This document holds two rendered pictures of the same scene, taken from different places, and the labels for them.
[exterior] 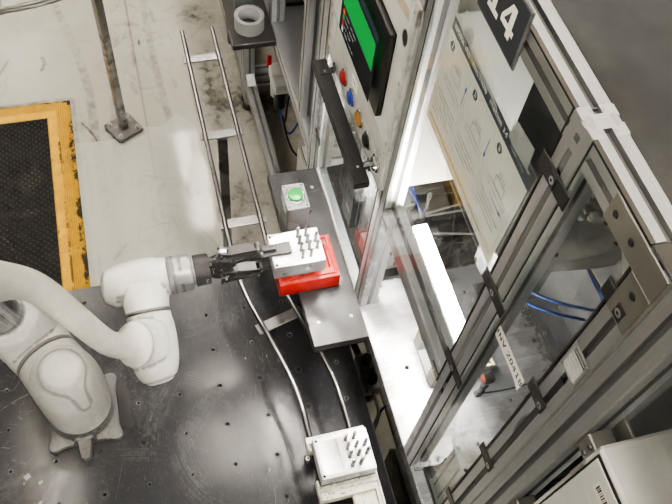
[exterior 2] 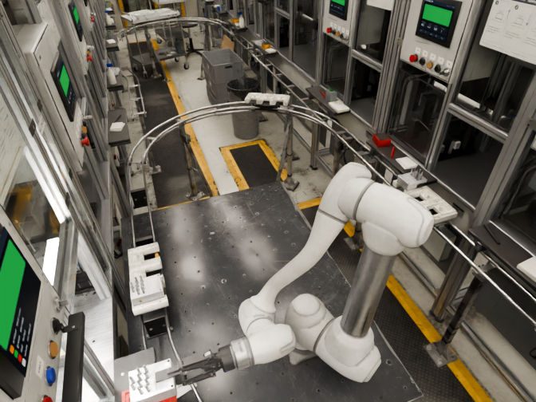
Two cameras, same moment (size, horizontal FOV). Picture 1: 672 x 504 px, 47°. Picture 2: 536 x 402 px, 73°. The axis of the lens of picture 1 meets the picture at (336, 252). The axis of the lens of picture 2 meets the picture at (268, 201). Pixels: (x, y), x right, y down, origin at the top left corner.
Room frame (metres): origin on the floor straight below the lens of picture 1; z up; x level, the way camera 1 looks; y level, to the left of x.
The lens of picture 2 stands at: (1.47, 0.50, 2.14)
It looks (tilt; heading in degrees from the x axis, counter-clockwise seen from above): 39 degrees down; 184
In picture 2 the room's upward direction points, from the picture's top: 2 degrees counter-clockwise
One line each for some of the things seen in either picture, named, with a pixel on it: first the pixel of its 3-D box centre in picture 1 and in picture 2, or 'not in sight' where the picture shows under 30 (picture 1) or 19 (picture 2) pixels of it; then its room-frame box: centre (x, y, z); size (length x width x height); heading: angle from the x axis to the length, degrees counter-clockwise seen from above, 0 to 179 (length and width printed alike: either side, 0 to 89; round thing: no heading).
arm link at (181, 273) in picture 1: (181, 273); (240, 353); (0.89, 0.35, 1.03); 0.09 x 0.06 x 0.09; 23
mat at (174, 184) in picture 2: not in sight; (156, 91); (-3.72, -1.53, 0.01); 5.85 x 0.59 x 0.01; 23
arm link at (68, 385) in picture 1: (68, 384); (306, 320); (0.64, 0.58, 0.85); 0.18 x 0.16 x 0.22; 51
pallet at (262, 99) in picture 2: not in sight; (267, 101); (-1.47, 0.30, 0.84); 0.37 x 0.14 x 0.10; 81
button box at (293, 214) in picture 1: (297, 208); not in sight; (1.17, 0.12, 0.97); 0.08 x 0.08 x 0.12; 23
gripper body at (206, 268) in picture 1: (212, 267); (218, 360); (0.91, 0.28, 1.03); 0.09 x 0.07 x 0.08; 113
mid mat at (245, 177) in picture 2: not in sight; (254, 165); (-1.74, 0.13, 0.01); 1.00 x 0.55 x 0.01; 23
